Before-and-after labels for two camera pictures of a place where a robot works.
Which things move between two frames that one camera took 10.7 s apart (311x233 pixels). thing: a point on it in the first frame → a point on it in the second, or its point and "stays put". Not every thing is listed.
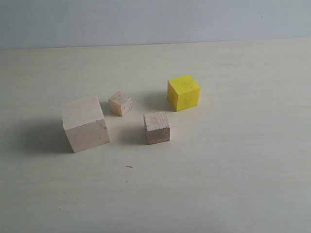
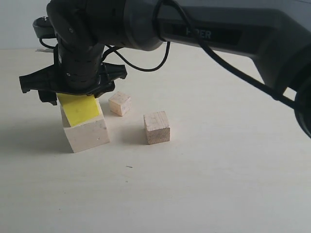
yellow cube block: x=183 y=92 → x=78 y=108
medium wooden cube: x=158 y=127 stays put
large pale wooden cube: x=84 y=123 stays put
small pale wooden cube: x=120 y=103 stays put
